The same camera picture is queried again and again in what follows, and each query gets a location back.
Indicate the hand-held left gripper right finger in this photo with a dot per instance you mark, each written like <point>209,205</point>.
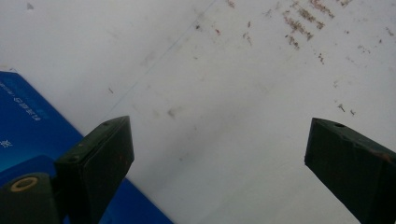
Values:
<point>351,168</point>

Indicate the blue box with white print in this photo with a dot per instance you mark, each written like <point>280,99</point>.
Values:
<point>28,124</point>

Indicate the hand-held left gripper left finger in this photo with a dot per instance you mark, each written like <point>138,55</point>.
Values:
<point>96,161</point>

